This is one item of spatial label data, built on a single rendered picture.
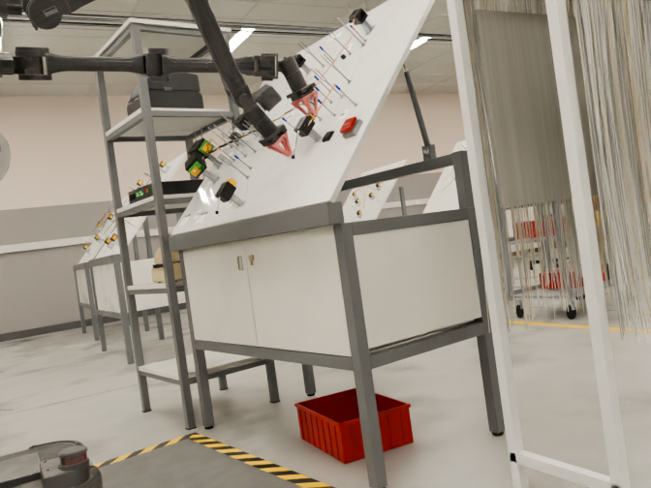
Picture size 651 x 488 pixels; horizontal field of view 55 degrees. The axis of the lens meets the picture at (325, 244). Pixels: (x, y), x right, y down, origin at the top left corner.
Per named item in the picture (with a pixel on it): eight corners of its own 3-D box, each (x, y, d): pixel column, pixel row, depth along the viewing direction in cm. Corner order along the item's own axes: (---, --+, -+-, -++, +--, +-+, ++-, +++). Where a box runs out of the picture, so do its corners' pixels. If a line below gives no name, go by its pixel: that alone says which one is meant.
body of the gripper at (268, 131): (272, 133, 208) (258, 115, 205) (288, 127, 199) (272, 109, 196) (261, 145, 205) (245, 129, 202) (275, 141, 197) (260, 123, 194)
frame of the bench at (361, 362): (378, 494, 182) (341, 223, 181) (202, 428, 276) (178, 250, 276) (506, 433, 218) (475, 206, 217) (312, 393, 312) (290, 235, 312)
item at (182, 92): (145, 109, 284) (139, 67, 284) (127, 121, 303) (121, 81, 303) (205, 110, 303) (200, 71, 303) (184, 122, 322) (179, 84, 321)
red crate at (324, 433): (344, 465, 208) (338, 424, 208) (298, 439, 244) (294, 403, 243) (416, 442, 221) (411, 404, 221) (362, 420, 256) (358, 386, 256)
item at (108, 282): (128, 364, 486) (99, 155, 484) (101, 351, 588) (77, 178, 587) (216, 346, 522) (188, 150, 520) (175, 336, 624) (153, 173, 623)
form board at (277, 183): (172, 237, 275) (170, 235, 274) (273, 70, 313) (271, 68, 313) (333, 203, 180) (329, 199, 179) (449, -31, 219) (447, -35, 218)
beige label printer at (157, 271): (170, 282, 285) (165, 240, 285) (151, 284, 301) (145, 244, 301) (228, 273, 304) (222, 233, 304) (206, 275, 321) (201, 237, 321)
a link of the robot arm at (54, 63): (157, 80, 221) (155, 50, 218) (166, 80, 209) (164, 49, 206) (17, 79, 201) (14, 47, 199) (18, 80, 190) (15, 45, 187)
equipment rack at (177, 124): (187, 431, 276) (129, 16, 275) (139, 411, 325) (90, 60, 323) (282, 401, 306) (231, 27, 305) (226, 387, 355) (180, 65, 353)
